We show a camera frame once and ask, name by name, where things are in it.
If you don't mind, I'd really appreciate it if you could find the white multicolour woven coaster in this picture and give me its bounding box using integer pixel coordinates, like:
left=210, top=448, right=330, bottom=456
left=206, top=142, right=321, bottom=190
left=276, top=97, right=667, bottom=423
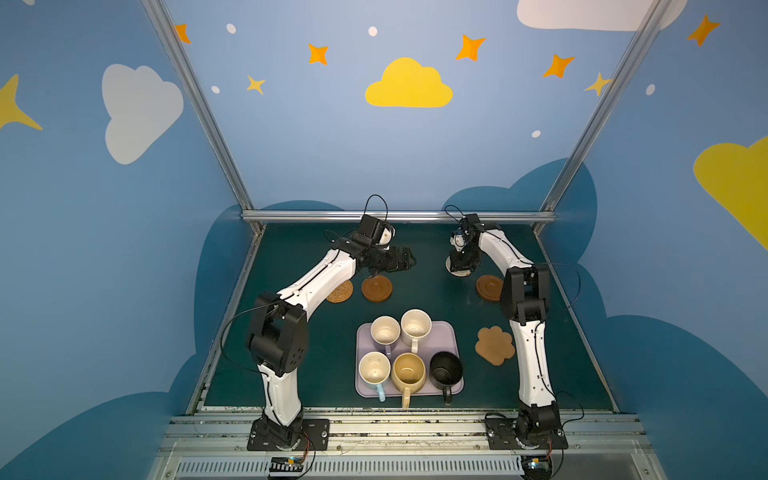
left=445, top=257, right=473, bottom=277

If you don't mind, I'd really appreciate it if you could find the brown wooden round coaster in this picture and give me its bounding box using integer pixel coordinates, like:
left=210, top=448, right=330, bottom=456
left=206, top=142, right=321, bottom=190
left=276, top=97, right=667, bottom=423
left=475, top=275, right=504, bottom=302
left=361, top=275, right=393, bottom=303

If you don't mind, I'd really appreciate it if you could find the woven rattan round coaster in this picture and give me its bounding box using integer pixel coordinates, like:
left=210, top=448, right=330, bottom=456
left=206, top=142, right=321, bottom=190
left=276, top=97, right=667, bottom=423
left=326, top=280, right=354, bottom=304

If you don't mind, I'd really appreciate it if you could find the cream mug lilac handle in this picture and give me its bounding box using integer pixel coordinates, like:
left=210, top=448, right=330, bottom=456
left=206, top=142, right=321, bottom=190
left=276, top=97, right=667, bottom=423
left=370, top=316, right=401, bottom=359

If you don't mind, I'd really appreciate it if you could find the cork paw shaped coaster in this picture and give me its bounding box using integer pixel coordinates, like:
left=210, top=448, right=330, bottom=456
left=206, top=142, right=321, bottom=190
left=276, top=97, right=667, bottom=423
left=475, top=326, right=516, bottom=366

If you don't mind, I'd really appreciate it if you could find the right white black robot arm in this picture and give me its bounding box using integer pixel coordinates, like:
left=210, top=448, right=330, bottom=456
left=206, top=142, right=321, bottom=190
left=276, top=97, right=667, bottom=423
left=446, top=214, right=561, bottom=436

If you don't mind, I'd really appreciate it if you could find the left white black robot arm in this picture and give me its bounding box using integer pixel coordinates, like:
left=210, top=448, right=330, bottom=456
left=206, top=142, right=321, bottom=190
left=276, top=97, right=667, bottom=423
left=245, top=214, right=416, bottom=432

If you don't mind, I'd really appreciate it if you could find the black mug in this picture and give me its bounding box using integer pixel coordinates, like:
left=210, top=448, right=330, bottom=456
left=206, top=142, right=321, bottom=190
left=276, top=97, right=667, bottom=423
left=429, top=351, right=463, bottom=406

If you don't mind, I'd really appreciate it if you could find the lilac plastic tray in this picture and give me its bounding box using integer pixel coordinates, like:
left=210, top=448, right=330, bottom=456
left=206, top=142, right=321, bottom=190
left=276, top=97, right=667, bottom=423
left=354, top=321, right=465, bottom=400

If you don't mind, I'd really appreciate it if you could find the yellow mug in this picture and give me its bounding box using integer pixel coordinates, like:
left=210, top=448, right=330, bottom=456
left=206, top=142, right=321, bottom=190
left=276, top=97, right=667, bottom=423
left=391, top=352, right=427, bottom=409

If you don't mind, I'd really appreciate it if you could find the right small circuit board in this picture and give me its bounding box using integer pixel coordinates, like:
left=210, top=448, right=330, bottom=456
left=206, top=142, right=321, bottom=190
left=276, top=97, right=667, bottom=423
left=521, top=456, right=553, bottom=480

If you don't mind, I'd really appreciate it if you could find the small circuit board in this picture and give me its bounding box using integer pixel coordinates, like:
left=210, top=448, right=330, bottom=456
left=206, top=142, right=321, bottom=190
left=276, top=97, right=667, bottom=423
left=521, top=456, right=553, bottom=480
left=268, top=457, right=304, bottom=477

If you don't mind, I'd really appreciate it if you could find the left small circuit board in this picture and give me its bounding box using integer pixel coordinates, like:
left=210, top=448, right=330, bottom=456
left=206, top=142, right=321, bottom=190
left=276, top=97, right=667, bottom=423
left=268, top=457, right=304, bottom=477

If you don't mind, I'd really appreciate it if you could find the cream mug white handle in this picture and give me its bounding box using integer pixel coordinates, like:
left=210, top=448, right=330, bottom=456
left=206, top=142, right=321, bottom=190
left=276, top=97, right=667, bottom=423
left=400, top=309, right=432, bottom=354

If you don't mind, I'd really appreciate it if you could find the cream mug blue handle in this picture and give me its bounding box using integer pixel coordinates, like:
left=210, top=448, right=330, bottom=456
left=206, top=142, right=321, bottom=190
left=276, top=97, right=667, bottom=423
left=358, top=351, right=391, bottom=402

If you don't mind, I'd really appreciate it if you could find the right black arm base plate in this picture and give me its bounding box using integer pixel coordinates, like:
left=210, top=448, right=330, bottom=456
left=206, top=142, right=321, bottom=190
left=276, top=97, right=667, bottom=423
left=483, top=415, right=569, bottom=450

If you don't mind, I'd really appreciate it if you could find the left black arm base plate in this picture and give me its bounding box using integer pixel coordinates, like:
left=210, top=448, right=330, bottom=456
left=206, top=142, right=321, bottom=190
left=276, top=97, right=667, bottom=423
left=246, top=416, right=330, bottom=452

